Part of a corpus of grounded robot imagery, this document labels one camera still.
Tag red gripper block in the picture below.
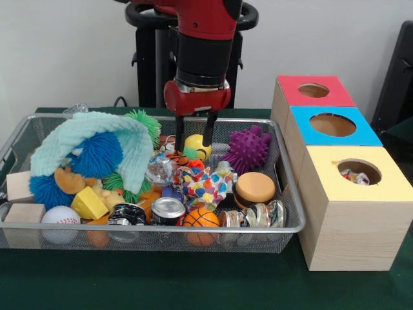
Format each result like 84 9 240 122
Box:
163 79 232 152

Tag mint green waffle cloth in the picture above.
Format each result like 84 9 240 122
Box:
30 111 155 193

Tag small colourful patterned cloth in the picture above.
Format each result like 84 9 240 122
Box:
340 167 371 186

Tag shallow silver mesh bin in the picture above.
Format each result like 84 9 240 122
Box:
0 112 306 254

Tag wooden box three holes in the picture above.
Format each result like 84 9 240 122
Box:
270 75 413 272

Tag yellow smiley ball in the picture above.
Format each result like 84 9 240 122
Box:
184 134 213 161

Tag green koosh ball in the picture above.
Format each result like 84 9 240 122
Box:
125 108 162 143

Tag colourful polka-dot cloth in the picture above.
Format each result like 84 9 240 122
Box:
172 166 235 212

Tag purple spiky ball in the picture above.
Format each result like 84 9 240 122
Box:
221 125 272 176

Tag toy hamburger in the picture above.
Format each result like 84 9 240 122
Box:
234 172 277 210

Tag silver drink can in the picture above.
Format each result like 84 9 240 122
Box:
150 196 187 227

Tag small orange basketball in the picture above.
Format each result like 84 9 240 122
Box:
183 208 221 248

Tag blue koosh ball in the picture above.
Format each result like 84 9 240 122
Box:
28 174 77 211
66 130 125 180

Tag dark green table cloth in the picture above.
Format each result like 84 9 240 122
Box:
383 124 413 156
0 106 413 310

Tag white baseball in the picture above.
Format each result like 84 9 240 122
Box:
41 205 81 245

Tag black upright panel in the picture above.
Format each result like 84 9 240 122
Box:
370 21 413 136

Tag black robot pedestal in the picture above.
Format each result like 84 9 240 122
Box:
125 0 259 109

